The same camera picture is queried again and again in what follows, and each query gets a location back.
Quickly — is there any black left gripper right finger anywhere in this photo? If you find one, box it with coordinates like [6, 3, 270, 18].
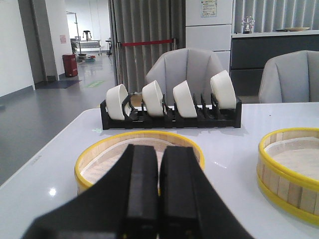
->
[159, 146, 252, 239]

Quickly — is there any left grey chair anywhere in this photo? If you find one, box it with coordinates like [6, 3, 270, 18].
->
[145, 48, 224, 105]

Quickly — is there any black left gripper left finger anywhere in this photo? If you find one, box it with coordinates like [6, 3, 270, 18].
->
[22, 144, 158, 239]

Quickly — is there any white bowl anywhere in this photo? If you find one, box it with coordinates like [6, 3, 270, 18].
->
[173, 81, 197, 118]
[106, 84, 128, 120]
[142, 80, 163, 117]
[210, 70, 236, 109]

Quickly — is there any small ferris wheel ornament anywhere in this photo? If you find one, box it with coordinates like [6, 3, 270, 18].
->
[242, 16, 255, 34]

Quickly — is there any wooden plate on counter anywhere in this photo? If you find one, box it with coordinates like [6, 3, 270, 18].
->
[284, 27, 310, 32]

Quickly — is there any red barrier belt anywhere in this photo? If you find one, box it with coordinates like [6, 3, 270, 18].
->
[119, 38, 177, 47]

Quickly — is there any black dish rack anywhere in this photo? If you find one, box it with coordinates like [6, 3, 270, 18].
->
[100, 94, 242, 129]

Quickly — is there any red trash bin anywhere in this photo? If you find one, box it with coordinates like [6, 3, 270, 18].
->
[62, 54, 78, 77]

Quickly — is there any bamboo steamer tray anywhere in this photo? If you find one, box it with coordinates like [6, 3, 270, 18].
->
[256, 127, 319, 225]
[74, 130, 205, 194]

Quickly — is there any right grey chair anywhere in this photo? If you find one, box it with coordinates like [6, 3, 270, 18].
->
[259, 50, 319, 103]

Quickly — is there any white paper liner centre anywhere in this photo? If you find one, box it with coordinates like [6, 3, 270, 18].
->
[265, 137, 319, 180]

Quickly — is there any dark grey counter cabinet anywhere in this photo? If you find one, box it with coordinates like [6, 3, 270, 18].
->
[230, 30, 319, 96]

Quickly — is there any grey chair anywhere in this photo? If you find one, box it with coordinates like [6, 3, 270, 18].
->
[145, 48, 224, 105]
[259, 50, 319, 103]

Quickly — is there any white paper steamer liner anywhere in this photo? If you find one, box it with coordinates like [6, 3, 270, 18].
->
[80, 137, 174, 184]

